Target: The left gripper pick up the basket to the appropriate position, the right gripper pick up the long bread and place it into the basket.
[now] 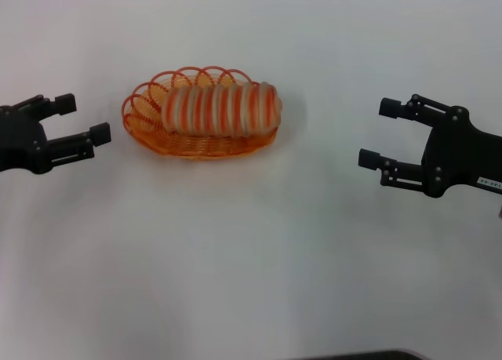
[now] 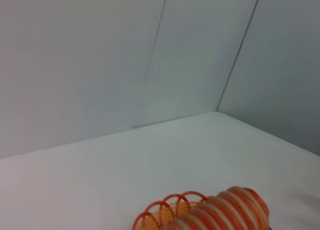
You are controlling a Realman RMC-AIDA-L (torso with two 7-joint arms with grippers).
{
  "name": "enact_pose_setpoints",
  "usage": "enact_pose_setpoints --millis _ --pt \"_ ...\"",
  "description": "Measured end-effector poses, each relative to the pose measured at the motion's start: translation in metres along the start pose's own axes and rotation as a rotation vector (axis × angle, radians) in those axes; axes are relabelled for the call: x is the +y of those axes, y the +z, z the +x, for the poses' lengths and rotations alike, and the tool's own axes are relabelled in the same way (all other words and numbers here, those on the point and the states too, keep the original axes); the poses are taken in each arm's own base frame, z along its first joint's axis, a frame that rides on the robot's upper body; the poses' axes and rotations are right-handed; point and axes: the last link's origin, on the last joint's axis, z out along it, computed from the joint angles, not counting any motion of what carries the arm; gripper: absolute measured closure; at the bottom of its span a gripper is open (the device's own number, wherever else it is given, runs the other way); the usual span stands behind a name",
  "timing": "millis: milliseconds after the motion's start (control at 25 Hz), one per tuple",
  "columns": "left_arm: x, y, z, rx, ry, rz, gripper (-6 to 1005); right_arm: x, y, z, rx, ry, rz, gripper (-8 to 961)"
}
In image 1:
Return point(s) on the dark rounded robot base edge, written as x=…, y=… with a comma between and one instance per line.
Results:
x=364, y=354

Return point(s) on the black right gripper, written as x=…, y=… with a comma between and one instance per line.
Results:
x=459, y=152

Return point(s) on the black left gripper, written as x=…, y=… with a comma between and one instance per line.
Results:
x=21, y=144

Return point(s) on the orange woven plastic basket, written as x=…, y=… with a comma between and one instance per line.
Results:
x=196, y=146

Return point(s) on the orange striped long bread loaf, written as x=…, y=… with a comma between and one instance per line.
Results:
x=221, y=109

